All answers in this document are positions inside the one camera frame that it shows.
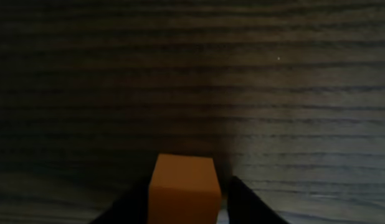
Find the orange cube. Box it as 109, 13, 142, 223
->
147, 152, 223, 224

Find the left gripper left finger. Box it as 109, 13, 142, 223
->
88, 179, 150, 224

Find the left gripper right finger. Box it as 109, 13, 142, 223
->
226, 175, 290, 224

